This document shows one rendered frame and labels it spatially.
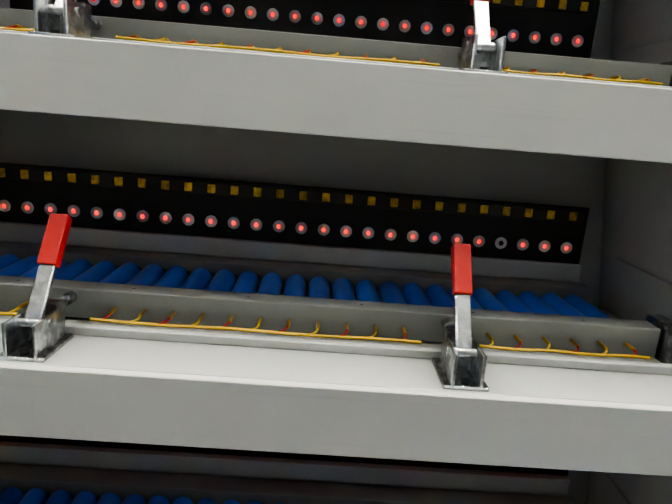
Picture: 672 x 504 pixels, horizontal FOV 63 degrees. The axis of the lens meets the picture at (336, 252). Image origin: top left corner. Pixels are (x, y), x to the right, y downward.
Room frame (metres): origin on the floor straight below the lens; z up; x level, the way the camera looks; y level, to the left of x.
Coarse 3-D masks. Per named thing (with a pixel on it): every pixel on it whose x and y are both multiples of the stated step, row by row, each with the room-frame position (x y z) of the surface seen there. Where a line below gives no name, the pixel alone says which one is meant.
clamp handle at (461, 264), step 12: (456, 252) 0.36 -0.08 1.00; (468, 252) 0.36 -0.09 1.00; (456, 264) 0.36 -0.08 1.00; (468, 264) 0.36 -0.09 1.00; (456, 276) 0.36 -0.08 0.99; (468, 276) 0.36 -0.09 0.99; (456, 288) 0.35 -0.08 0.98; (468, 288) 0.35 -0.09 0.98; (456, 300) 0.35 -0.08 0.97; (468, 300) 0.35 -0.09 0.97; (456, 312) 0.35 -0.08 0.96; (468, 312) 0.35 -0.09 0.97; (456, 324) 0.35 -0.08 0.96; (468, 324) 0.35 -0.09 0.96; (456, 336) 0.34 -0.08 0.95; (468, 336) 0.34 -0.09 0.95; (468, 348) 0.34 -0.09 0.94
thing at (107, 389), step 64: (256, 256) 0.50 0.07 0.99; (320, 256) 0.50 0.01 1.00; (384, 256) 0.50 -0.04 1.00; (448, 256) 0.50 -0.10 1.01; (640, 320) 0.46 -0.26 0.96; (0, 384) 0.32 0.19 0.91; (64, 384) 0.32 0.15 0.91; (128, 384) 0.32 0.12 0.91; (192, 384) 0.32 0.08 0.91; (256, 384) 0.32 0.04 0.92; (320, 384) 0.33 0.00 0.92; (384, 384) 0.33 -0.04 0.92; (512, 384) 0.35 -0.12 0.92; (576, 384) 0.35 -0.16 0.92; (640, 384) 0.36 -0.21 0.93; (256, 448) 0.33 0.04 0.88; (320, 448) 0.33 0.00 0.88; (384, 448) 0.33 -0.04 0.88; (448, 448) 0.33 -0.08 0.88; (512, 448) 0.33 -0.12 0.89; (576, 448) 0.34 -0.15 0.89; (640, 448) 0.34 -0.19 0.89
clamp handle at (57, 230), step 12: (60, 216) 0.35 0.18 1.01; (48, 228) 0.35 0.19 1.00; (60, 228) 0.35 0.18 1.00; (48, 240) 0.35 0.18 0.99; (60, 240) 0.35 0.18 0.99; (48, 252) 0.35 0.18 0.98; (60, 252) 0.35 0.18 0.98; (48, 264) 0.34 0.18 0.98; (60, 264) 0.35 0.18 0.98; (36, 276) 0.34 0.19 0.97; (48, 276) 0.34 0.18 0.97; (36, 288) 0.34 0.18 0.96; (48, 288) 0.34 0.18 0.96; (36, 300) 0.34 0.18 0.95; (36, 312) 0.33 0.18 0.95
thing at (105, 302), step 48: (0, 288) 0.38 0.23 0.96; (96, 288) 0.39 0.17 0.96; (144, 288) 0.39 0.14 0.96; (336, 336) 0.38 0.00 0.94; (384, 336) 0.40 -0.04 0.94; (432, 336) 0.40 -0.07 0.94; (480, 336) 0.40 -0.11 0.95; (528, 336) 0.40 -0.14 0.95; (576, 336) 0.40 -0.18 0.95; (624, 336) 0.40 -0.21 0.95
